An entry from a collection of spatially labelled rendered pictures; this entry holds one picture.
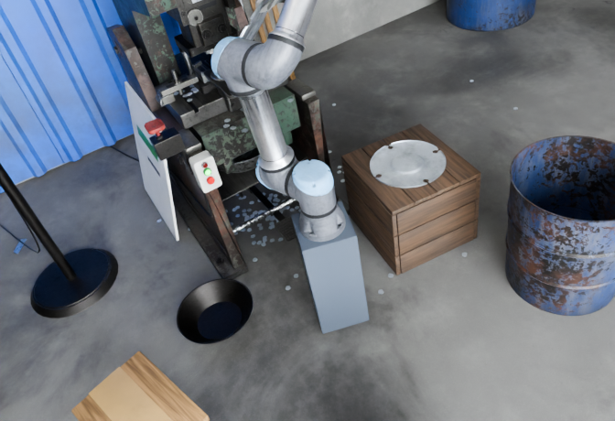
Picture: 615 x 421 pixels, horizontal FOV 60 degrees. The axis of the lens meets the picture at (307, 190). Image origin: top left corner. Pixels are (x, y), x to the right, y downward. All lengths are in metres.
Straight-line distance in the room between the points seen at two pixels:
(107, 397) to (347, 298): 0.81
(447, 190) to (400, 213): 0.20
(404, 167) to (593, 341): 0.87
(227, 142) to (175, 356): 0.82
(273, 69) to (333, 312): 0.95
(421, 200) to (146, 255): 1.28
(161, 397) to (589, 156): 1.59
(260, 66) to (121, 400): 1.01
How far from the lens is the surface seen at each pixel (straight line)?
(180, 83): 2.09
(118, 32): 2.35
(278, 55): 1.33
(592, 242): 1.80
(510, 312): 2.07
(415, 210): 1.95
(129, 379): 1.73
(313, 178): 1.57
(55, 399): 2.26
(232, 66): 1.40
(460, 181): 2.01
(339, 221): 1.69
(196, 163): 1.85
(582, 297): 2.02
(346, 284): 1.84
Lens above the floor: 1.65
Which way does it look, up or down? 40 degrees down
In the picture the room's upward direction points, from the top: 12 degrees counter-clockwise
